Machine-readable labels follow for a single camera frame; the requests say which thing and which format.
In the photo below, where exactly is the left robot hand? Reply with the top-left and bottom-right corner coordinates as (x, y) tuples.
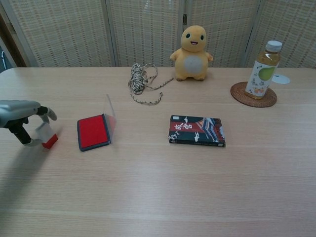
(0, 100), (58, 147)

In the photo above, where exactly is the red stamp block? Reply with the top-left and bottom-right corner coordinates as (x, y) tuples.
(35, 122), (59, 150)

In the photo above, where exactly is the red ink pad with lid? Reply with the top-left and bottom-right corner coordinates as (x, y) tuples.
(77, 93), (117, 152)

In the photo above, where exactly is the woven folding screen panel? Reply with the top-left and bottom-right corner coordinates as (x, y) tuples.
(0, 0), (117, 68)
(105, 0), (190, 68)
(244, 0), (316, 68)
(184, 0), (261, 67)

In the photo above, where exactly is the yellow plush toy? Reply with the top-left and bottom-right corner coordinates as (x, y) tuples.
(169, 24), (214, 81)

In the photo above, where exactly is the black and red book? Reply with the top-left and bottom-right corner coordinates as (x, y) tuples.
(168, 115), (227, 148)

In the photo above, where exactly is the brown woven round coaster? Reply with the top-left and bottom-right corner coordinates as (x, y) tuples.
(230, 81), (277, 108)

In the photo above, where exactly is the tea bottle with white cap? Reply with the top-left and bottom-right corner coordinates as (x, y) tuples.
(244, 40), (283, 100)

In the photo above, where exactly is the white round disc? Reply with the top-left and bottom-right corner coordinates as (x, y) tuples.
(271, 73), (290, 84)

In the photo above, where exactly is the speckled braided rope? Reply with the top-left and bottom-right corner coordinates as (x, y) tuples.
(127, 63), (174, 105)

